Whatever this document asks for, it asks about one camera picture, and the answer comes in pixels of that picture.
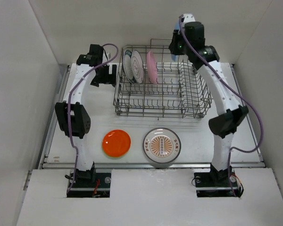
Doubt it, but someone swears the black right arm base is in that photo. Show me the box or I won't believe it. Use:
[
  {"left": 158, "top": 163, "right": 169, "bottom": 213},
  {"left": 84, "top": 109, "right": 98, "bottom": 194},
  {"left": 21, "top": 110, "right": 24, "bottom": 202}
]
[{"left": 191, "top": 170, "right": 244, "bottom": 198}]

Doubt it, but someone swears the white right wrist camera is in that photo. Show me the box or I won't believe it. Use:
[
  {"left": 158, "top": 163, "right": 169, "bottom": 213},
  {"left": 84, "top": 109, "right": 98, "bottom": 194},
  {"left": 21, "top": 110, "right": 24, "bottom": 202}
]
[{"left": 180, "top": 13, "right": 196, "bottom": 26}]

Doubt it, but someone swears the brown sunburst pattern plate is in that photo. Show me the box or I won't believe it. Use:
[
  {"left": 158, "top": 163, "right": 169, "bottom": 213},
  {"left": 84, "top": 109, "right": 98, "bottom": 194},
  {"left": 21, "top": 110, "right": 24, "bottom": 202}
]
[{"left": 142, "top": 128, "right": 182, "bottom": 164}]

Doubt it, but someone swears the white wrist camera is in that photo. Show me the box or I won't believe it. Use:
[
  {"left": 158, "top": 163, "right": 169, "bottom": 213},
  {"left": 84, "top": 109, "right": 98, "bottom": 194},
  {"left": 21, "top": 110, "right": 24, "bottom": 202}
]
[
  {"left": 104, "top": 49, "right": 111, "bottom": 61},
  {"left": 180, "top": 13, "right": 196, "bottom": 26}
]

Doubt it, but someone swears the orange plastic plate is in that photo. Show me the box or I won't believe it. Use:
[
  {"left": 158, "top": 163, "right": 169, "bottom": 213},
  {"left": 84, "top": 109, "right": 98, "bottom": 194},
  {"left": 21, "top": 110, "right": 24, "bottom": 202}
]
[{"left": 102, "top": 129, "right": 131, "bottom": 156}]

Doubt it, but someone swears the green rimmed white plate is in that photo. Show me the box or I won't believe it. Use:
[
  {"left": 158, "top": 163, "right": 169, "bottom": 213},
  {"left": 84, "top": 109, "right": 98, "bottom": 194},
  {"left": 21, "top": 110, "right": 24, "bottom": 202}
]
[{"left": 123, "top": 49, "right": 137, "bottom": 83}]

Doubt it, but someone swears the aluminium rail frame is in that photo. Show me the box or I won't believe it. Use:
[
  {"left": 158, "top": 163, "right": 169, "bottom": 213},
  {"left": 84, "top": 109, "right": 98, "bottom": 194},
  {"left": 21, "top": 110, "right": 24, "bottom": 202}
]
[{"left": 23, "top": 64, "right": 71, "bottom": 191}]

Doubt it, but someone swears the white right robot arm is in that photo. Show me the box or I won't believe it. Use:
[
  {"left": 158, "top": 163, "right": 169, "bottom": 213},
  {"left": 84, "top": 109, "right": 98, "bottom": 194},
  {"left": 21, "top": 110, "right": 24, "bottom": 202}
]
[{"left": 169, "top": 22, "right": 249, "bottom": 186}]

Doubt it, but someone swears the pink plastic plate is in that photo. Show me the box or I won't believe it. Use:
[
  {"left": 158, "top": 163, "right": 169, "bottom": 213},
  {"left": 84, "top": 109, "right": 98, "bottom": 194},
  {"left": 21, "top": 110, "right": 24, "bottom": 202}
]
[{"left": 146, "top": 51, "right": 158, "bottom": 84}]

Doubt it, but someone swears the grey wire dish rack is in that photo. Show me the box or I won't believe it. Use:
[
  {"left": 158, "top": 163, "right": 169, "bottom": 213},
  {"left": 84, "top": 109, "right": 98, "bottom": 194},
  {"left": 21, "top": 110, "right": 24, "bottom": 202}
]
[{"left": 113, "top": 39, "right": 212, "bottom": 118}]

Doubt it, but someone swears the blue plastic plate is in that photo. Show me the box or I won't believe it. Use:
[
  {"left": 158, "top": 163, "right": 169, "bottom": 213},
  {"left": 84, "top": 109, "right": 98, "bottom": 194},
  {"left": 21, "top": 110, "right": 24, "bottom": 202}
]
[{"left": 169, "top": 22, "right": 182, "bottom": 62}]

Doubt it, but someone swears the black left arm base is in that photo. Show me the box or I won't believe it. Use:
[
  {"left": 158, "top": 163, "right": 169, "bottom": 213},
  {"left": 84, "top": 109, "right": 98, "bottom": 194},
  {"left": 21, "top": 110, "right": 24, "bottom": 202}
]
[{"left": 65, "top": 172, "right": 111, "bottom": 198}]

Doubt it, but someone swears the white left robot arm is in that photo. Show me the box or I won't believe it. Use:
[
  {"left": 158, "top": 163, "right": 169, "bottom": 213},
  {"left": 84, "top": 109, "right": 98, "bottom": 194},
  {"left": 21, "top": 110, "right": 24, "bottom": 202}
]
[{"left": 55, "top": 43, "right": 117, "bottom": 187}]

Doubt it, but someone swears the green plastic plate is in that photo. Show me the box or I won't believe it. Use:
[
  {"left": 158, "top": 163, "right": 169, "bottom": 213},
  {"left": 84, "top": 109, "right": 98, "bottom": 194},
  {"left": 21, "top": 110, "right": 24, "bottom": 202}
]
[{"left": 105, "top": 154, "right": 126, "bottom": 160}]

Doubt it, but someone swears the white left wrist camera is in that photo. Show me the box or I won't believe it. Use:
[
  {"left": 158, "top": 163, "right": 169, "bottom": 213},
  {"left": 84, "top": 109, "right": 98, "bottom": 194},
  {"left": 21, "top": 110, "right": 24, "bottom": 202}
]
[{"left": 104, "top": 49, "right": 111, "bottom": 61}]

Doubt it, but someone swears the white plate with emblem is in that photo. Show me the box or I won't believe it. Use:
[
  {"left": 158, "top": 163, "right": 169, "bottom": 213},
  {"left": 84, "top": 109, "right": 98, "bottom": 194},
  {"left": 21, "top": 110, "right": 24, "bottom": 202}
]
[{"left": 131, "top": 50, "right": 144, "bottom": 84}]

